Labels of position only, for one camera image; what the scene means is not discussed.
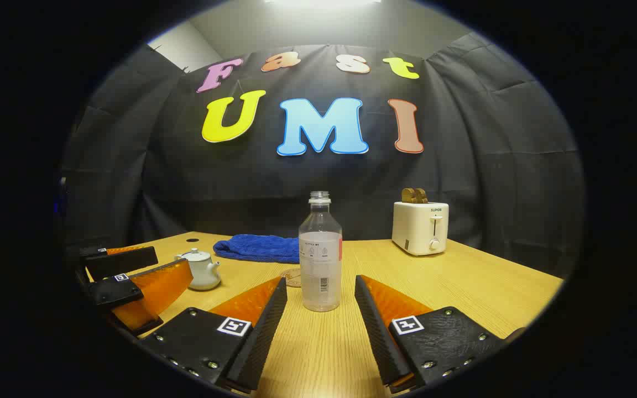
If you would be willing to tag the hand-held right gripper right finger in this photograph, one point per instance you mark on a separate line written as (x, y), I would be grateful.
(376, 331)

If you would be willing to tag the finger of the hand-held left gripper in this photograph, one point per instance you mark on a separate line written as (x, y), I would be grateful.
(125, 262)
(152, 287)

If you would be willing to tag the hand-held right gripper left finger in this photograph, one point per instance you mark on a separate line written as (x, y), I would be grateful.
(260, 337)

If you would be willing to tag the white teacup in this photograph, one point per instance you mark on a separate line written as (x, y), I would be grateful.
(202, 276)

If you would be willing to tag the white teacup lid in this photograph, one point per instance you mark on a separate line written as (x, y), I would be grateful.
(197, 256)

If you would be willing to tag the round wooden coaster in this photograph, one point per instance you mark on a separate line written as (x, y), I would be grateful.
(292, 278)

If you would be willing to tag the clear plastic water bottle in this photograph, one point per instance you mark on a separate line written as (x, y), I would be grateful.
(320, 265)

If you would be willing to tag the blue towel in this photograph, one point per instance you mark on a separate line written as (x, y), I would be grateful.
(257, 249)

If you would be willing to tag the white toaster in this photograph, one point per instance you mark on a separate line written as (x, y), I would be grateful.
(415, 232)

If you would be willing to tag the brown toast slice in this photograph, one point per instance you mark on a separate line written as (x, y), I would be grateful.
(422, 196)
(407, 195)

